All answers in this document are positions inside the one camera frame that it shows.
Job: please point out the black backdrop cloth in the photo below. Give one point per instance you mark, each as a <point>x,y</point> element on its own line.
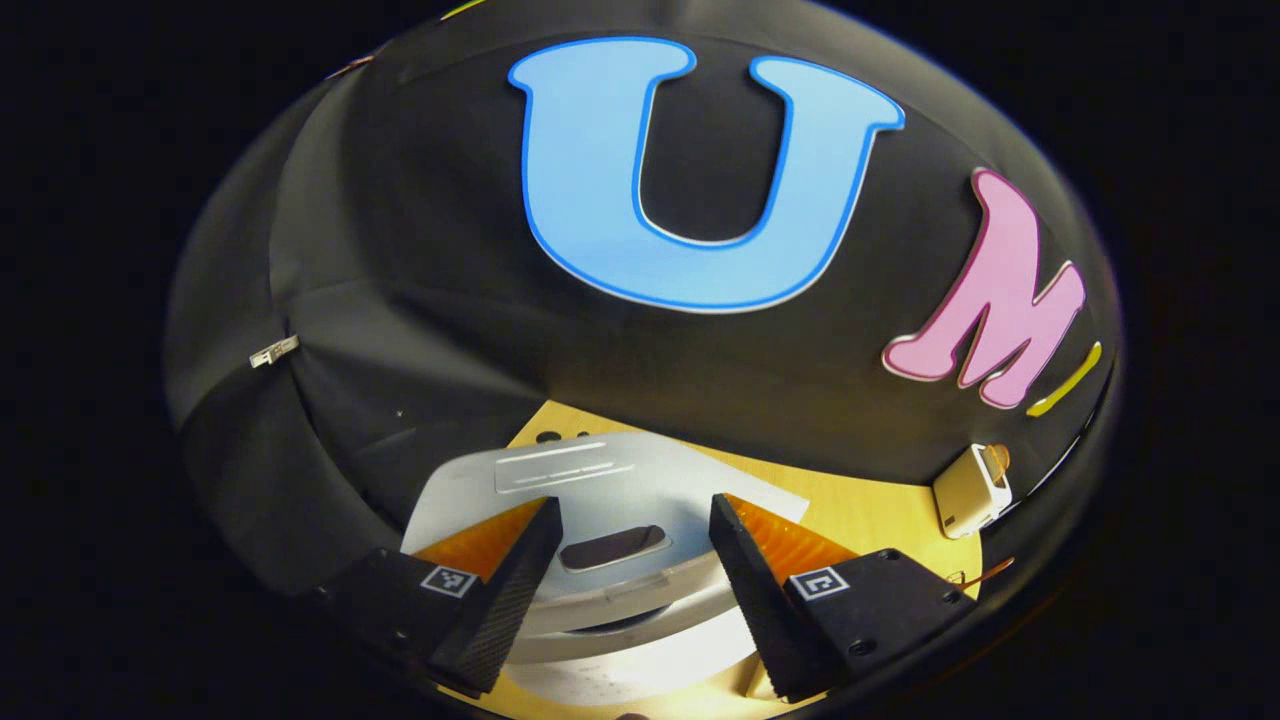
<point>450,250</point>

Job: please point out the white rice cooker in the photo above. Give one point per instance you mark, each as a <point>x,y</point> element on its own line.
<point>640,490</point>

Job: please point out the toasted bread slice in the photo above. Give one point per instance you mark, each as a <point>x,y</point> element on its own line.
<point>998,460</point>

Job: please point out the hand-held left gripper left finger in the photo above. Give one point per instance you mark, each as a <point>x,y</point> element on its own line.
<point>515,590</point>

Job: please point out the white toaster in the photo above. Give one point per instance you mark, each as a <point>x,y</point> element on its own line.
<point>965,495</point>

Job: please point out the copper cloth clip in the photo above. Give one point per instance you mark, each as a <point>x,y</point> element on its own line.
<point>350,66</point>

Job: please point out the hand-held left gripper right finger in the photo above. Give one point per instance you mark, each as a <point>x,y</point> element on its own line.
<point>750,590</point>

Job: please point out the silver cloth clip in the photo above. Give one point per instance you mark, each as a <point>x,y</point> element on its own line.
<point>273,352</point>

